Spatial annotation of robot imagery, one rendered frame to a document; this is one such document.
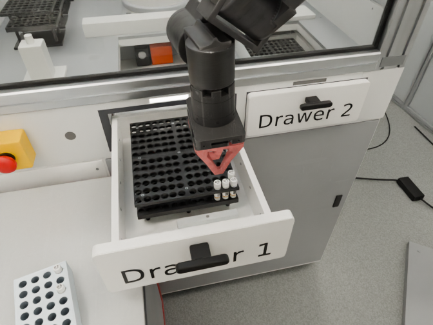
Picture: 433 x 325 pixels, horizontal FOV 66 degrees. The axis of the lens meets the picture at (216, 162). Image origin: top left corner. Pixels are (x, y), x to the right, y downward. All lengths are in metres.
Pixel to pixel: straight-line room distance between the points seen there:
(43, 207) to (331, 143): 0.72
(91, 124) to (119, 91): 0.10
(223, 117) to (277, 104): 0.35
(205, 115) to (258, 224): 0.17
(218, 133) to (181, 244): 0.17
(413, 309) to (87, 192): 1.27
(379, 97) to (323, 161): 0.22
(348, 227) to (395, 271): 0.26
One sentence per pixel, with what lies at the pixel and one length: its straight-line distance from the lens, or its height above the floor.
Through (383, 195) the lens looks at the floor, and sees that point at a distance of 1.94.
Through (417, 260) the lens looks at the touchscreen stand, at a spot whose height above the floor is 0.03.
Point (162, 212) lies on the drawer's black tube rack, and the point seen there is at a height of 0.87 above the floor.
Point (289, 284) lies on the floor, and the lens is 1.50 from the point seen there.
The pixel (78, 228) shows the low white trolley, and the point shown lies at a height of 0.76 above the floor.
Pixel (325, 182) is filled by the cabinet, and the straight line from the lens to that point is 1.07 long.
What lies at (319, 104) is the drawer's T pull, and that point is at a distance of 0.77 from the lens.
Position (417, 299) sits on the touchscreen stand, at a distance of 1.61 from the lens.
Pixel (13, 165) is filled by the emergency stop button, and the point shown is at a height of 0.88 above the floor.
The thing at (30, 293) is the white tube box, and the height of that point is 0.80.
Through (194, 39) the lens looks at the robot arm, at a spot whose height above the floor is 1.16.
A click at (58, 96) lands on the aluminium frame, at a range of 0.72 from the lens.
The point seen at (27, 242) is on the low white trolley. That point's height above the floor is 0.76.
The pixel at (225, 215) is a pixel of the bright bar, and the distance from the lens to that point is 0.60.
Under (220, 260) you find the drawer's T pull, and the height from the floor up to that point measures 0.91.
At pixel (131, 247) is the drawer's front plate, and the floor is 0.93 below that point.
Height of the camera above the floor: 1.32
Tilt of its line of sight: 44 degrees down
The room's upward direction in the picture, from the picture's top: straight up
